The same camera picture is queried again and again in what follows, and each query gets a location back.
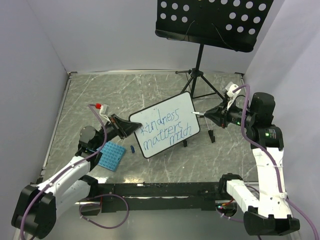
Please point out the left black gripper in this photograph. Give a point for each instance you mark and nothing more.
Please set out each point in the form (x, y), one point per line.
(126, 128)

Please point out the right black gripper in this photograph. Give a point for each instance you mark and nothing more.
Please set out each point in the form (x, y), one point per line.
(218, 115)

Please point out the white blue whiteboard marker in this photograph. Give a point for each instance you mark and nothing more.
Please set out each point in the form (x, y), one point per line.
(198, 113)

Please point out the blue marker cap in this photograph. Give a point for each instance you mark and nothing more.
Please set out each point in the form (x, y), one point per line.
(132, 149)

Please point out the white board with black frame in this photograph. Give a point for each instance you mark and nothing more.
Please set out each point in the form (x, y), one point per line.
(165, 124)

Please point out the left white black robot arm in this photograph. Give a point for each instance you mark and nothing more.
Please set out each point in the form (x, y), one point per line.
(39, 206)

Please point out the black whiteboard easel stand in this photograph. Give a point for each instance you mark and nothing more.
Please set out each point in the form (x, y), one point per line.
(207, 132)

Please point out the blue studded building plate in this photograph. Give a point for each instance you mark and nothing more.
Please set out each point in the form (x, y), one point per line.
(112, 154)

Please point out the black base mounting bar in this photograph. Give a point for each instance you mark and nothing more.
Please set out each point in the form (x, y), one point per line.
(114, 197)

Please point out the black perforated music stand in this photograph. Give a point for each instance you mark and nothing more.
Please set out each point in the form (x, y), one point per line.
(227, 24)

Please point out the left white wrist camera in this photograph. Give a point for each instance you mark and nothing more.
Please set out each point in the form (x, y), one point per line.
(103, 110)

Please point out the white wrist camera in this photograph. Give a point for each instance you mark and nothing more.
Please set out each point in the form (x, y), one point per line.
(103, 110)
(232, 91)

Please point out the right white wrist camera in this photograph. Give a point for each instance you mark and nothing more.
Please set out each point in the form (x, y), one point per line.
(232, 91)

